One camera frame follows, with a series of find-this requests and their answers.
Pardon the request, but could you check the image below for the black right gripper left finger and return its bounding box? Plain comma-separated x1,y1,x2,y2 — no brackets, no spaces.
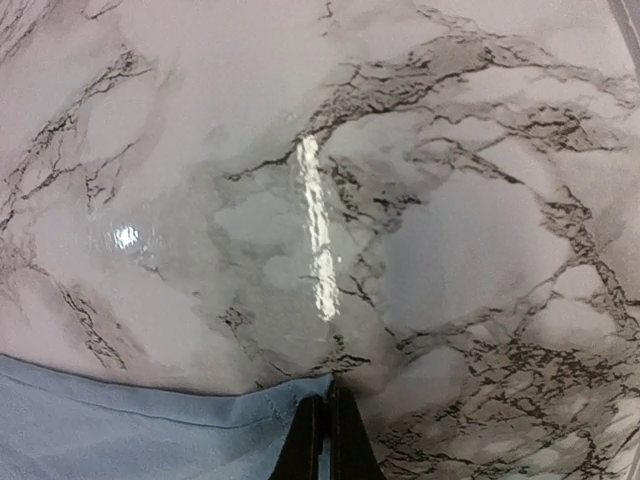
269,395,325,480

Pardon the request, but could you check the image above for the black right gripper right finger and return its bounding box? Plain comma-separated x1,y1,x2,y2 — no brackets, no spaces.
325,384,385,480

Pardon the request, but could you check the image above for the light blue garment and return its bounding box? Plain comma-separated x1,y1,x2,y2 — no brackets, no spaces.
1,356,331,479

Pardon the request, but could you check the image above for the right aluminium corner post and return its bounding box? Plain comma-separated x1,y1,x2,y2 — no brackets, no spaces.
608,0,640,70

